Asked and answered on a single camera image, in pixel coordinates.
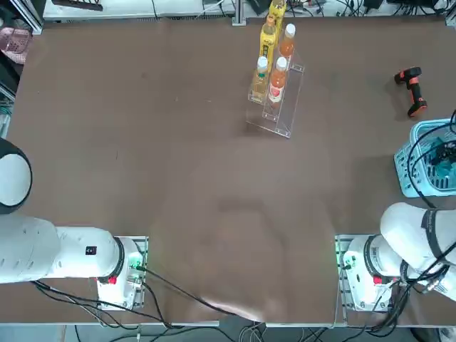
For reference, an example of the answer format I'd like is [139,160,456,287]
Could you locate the light blue plastic basket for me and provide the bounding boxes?
[393,116,456,199]

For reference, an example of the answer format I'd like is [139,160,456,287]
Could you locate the amber tea bottle white cap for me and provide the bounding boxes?
[250,56,270,103]

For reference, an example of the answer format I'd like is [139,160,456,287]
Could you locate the teal potato chips packet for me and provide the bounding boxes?
[425,133,456,181]

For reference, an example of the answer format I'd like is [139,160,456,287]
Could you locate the clear acrylic stepped shelf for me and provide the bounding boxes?
[245,26,306,140]

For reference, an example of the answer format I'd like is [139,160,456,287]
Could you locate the orange juice bottle white cap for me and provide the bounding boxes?
[279,23,298,60]
[267,56,289,113]

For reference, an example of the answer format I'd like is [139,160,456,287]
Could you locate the pink plastic basket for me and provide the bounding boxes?
[0,26,35,66]

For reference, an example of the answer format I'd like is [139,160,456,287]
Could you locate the yellow drink bottle orange cap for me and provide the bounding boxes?
[267,0,287,28]
[259,14,279,60]

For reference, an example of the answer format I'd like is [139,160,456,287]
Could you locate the aluminium profile post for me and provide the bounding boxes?
[232,0,247,26]

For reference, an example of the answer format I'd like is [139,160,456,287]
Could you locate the orange black barcode scanner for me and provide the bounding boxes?
[393,66,429,118]

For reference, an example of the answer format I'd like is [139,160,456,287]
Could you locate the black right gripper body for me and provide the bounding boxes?
[432,140,456,165]

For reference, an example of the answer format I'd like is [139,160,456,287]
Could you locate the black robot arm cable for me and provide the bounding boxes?
[405,108,456,211]

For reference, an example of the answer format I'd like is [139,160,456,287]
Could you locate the aluminium profile frame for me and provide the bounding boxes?
[9,0,46,35]

